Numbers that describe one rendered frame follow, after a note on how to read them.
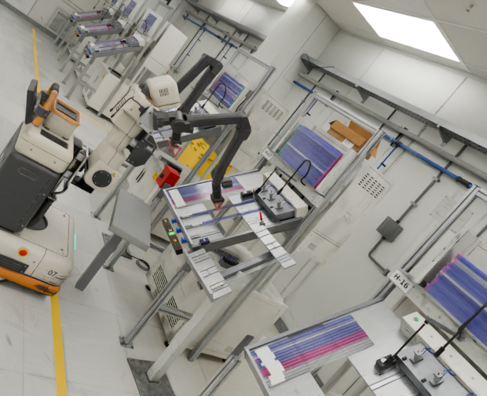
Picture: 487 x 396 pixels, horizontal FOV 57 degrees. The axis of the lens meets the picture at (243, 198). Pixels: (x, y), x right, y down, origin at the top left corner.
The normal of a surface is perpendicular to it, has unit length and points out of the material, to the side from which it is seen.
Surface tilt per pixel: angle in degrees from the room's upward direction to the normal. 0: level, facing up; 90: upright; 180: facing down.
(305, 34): 90
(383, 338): 44
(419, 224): 90
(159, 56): 90
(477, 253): 90
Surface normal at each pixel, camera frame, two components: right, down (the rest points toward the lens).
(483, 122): -0.69, -0.42
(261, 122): 0.39, 0.48
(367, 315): -0.04, -0.84
